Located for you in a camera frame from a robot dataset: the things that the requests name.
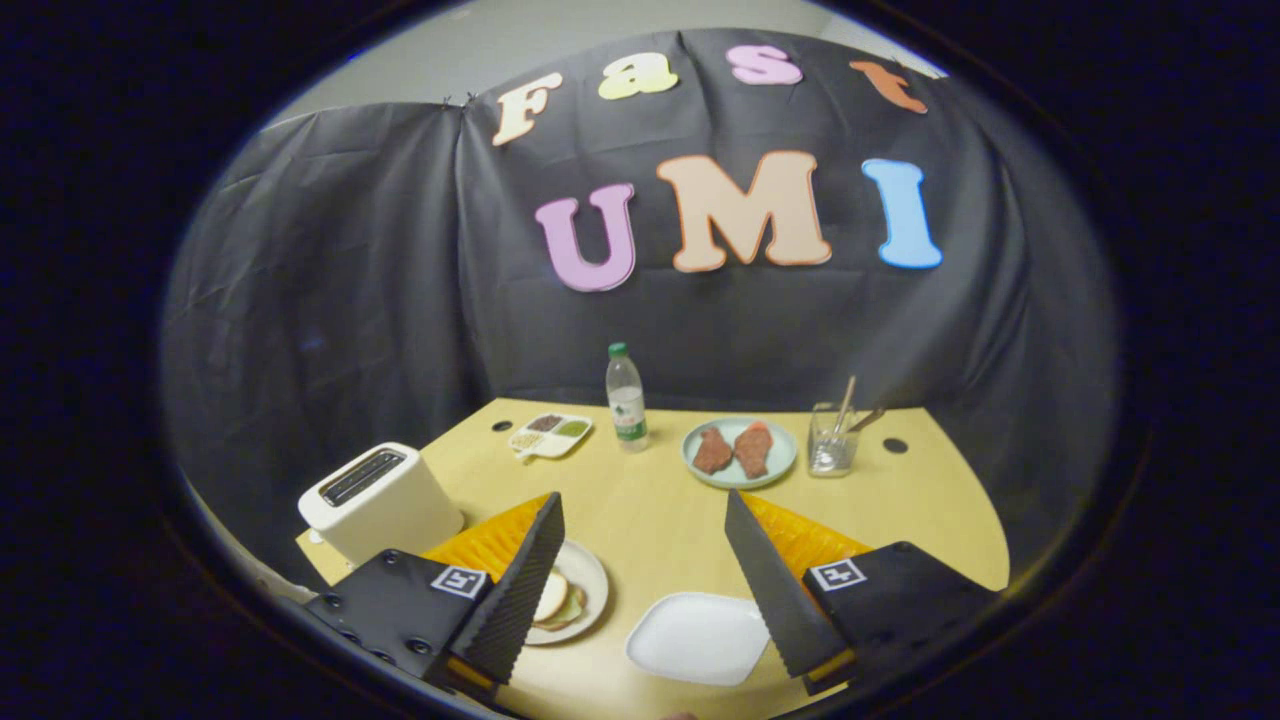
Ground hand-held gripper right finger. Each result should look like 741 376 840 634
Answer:
724 489 1001 697

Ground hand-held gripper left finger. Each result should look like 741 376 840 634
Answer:
303 491 567 701

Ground plain bread slice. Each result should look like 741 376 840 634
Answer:
532 571 570 623

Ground round beige plate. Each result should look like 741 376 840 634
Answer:
522 540 610 646

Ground white square plate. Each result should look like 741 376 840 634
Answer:
625 592 772 687

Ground pale blue plate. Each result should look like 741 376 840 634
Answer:
681 416 799 490

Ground white toaster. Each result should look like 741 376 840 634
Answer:
297 442 466 569

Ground clear utensil holder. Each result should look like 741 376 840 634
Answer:
807 402 862 478

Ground white divided dish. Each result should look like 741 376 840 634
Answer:
508 412 595 463

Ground green cap water bottle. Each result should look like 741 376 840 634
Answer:
605 342 650 453

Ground black backdrop cloth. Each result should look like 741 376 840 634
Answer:
160 28 1121 591

